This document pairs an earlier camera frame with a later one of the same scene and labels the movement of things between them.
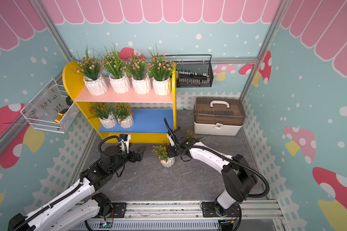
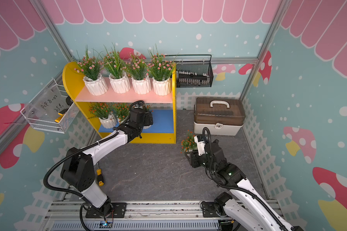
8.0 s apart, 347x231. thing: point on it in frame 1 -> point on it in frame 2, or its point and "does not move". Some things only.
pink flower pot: [118, 78] does not move
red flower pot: [125, 114] does not move
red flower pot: [103, 111] does not move
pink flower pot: [160, 69] does not move
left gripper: [133, 159] -> [148, 119]
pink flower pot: [137, 68] does not move
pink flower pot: [95, 83] does not move
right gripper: [169, 151] -> [194, 156]
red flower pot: [162, 151] -> [148, 107]
